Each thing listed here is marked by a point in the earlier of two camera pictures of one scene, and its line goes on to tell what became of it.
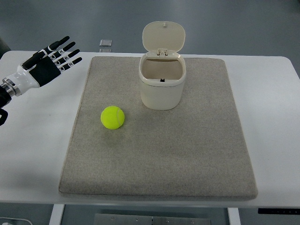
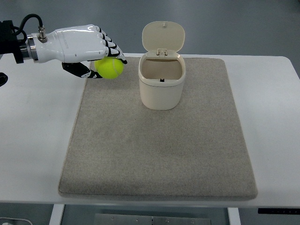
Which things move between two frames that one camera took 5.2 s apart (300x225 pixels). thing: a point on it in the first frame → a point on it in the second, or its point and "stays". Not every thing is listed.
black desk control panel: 279,211 stays
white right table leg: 234,216 stays
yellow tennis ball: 112,117 → 109,67
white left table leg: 56,214 stays
